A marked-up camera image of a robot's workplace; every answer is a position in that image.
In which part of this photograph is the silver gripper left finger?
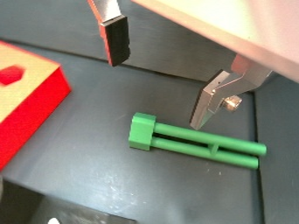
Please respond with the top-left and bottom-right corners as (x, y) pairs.
(87, 0), (131, 67)

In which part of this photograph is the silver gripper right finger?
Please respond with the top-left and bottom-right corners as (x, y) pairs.
(190, 54), (271, 130)

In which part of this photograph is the green three-prong object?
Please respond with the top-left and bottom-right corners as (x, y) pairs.
(129, 113), (267, 169)

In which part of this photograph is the black curved fixture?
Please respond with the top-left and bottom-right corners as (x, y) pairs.
(0, 178), (137, 224)

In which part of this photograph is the red shape-sorter block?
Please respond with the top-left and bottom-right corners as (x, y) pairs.
(0, 41), (71, 171)

